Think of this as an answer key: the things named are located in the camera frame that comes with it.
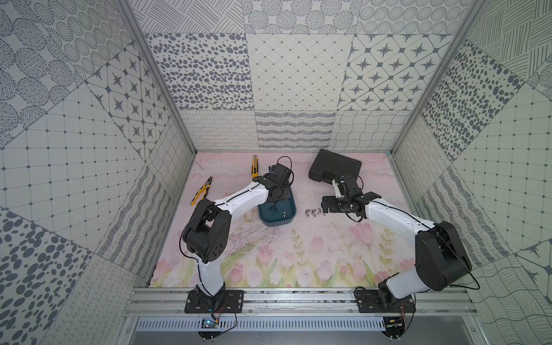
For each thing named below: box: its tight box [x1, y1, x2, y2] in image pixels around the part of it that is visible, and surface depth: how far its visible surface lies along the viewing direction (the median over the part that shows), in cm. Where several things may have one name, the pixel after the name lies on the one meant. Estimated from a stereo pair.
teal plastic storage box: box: [257, 186, 297, 227], surface depth 97 cm
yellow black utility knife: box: [251, 153, 259, 179], surface depth 116 cm
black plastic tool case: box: [308, 149, 363, 184], surface depth 112 cm
